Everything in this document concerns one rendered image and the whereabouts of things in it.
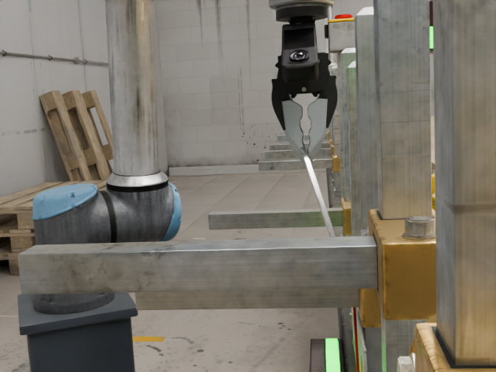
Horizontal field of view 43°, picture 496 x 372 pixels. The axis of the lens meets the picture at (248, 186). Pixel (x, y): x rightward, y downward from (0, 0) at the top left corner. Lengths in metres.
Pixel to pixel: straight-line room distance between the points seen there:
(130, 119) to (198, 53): 7.38
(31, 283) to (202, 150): 8.42
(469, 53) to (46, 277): 0.35
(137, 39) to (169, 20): 7.51
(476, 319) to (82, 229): 1.31
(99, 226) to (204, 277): 1.06
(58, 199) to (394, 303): 1.14
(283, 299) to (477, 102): 0.52
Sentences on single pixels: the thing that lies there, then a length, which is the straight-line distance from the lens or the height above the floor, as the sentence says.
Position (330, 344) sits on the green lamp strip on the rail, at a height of 0.70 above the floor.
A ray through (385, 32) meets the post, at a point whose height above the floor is 1.10.
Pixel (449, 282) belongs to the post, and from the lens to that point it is 0.23.
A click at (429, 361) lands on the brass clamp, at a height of 0.97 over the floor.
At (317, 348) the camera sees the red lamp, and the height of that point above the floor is 0.70.
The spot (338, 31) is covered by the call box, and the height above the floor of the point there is 1.19.
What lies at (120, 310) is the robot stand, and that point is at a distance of 1.49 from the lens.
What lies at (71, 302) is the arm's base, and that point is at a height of 0.62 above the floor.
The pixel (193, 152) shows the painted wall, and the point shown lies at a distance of 8.92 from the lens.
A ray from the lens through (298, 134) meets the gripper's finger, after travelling 0.89.
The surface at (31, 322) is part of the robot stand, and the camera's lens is 1.49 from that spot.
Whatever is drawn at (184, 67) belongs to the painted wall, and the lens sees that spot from 8.91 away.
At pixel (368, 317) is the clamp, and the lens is 0.68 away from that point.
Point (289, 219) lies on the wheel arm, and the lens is 1.20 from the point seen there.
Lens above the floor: 1.06
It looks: 8 degrees down
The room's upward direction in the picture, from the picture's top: 3 degrees counter-clockwise
